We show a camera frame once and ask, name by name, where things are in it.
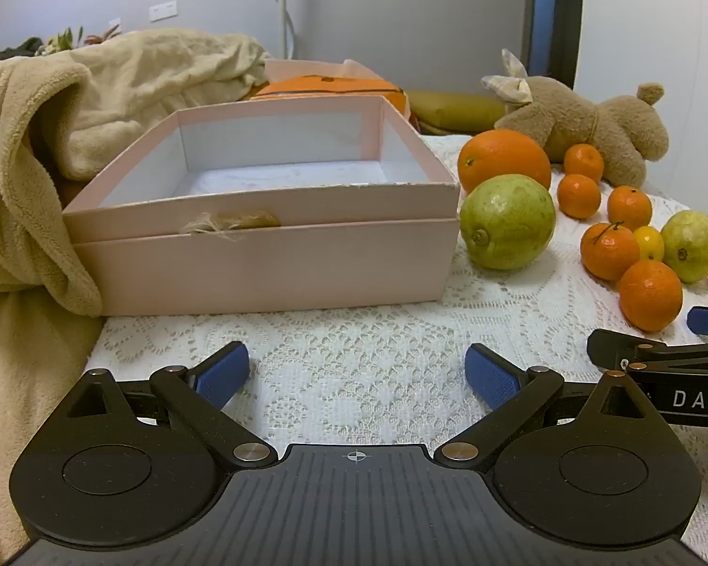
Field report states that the large orange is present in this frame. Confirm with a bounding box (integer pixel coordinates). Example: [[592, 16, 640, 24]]
[[457, 128, 552, 195]]

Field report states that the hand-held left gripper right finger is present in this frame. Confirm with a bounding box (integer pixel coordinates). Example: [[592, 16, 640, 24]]
[[433, 343, 656, 473]]

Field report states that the beige fleece blanket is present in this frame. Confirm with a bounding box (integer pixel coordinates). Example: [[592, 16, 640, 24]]
[[0, 29, 272, 566]]

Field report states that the small yellow kumquat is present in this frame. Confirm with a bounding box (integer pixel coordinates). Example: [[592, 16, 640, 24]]
[[633, 225, 666, 263]]

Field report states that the pink cardboard box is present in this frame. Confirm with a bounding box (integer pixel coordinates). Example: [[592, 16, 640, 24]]
[[62, 94, 462, 316]]

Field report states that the mandarin with stem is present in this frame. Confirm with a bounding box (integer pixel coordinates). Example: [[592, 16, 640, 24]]
[[580, 221, 641, 282]]

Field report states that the potted plant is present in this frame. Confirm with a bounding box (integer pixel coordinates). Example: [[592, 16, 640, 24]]
[[35, 22, 122, 58]]

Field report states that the orange pumpkin cushion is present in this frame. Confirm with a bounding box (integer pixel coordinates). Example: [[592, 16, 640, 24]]
[[253, 75, 408, 114]]

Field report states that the brown plush toy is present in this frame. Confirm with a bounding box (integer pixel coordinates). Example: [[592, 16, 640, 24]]
[[482, 48, 670, 188]]

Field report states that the white wall pipe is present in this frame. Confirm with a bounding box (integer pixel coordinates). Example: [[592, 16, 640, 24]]
[[270, 0, 299, 60]]

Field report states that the small green guava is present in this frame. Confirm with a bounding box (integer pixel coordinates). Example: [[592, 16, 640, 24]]
[[661, 210, 708, 284]]

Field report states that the black and blue upright panel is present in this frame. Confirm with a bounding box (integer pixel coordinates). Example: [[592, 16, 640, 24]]
[[522, 0, 585, 86]]

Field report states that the jute twine bow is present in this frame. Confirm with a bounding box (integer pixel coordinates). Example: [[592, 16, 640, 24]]
[[182, 209, 282, 244]]

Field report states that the olive green pillow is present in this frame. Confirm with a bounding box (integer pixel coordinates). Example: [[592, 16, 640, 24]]
[[404, 90, 508, 133]]

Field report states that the large green guava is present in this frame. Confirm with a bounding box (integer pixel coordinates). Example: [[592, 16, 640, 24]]
[[459, 175, 556, 272]]

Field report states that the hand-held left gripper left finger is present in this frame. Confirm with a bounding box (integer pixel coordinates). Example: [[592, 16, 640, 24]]
[[65, 341, 279, 466]]

